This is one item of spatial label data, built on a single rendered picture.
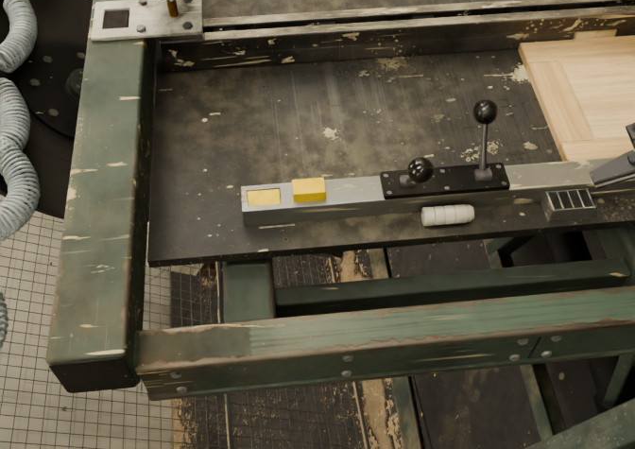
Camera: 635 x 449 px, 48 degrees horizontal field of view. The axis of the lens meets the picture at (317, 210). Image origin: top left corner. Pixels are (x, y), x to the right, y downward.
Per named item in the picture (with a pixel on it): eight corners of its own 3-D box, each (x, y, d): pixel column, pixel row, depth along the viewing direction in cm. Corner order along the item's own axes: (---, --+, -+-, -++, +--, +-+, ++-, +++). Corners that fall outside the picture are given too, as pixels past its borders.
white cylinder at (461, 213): (423, 230, 111) (472, 225, 112) (425, 218, 109) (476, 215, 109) (420, 215, 113) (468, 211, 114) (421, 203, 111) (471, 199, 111)
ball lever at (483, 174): (497, 185, 110) (503, 101, 105) (473, 187, 110) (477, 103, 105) (489, 177, 114) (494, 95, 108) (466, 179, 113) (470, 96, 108)
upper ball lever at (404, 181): (419, 193, 112) (437, 180, 98) (395, 195, 111) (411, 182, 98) (416, 169, 112) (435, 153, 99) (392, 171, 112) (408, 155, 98)
